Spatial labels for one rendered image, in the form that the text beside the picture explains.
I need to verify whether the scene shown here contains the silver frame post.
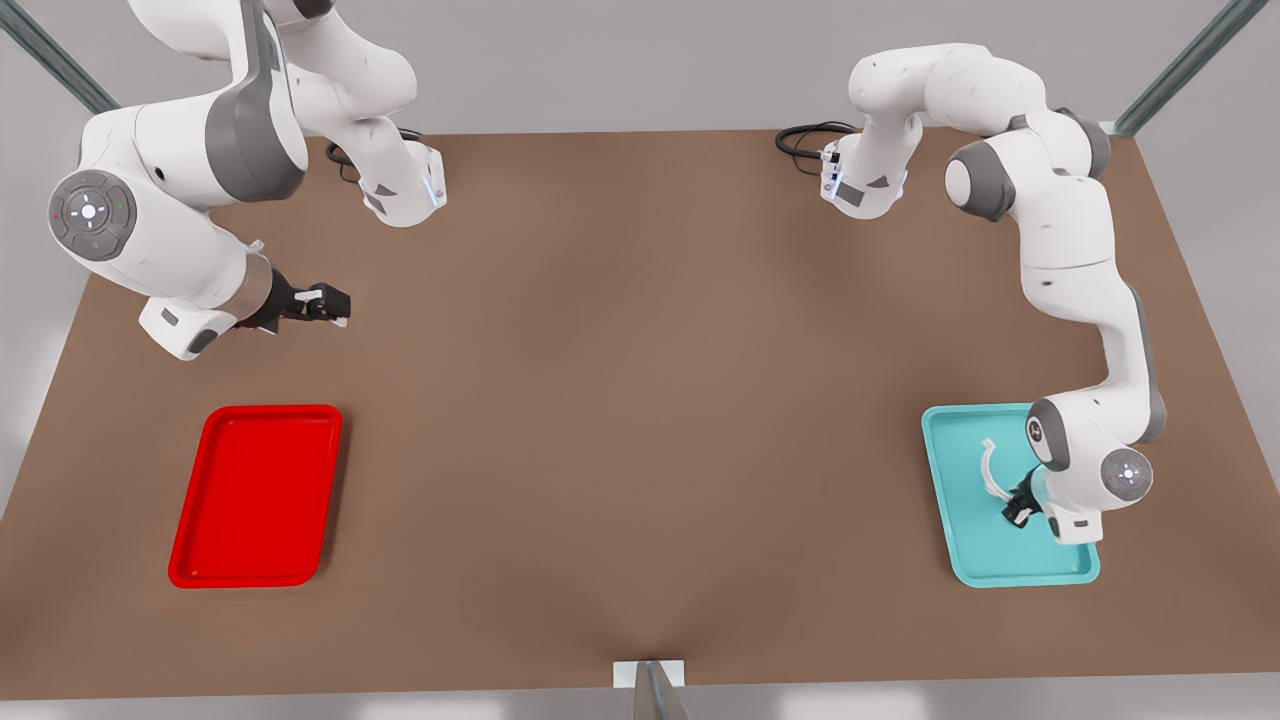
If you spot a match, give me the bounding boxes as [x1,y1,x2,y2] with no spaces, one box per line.
[613,659,689,720]
[0,0,121,115]
[1104,0,1271,138]

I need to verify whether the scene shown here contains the teal rectangular tray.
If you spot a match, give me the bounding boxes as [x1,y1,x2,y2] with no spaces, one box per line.
[921,403,1102,588]

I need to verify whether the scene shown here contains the white drainage pipe clamp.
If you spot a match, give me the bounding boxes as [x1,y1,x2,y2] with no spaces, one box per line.
[978,438,1019,498]

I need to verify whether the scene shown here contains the black cable loop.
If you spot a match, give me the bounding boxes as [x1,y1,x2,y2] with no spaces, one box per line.
[775,121,859,177]
[325,128,425,185]

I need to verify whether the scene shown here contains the red rectangular tray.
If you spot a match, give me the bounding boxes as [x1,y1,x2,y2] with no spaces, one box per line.
[167,404,344,590]

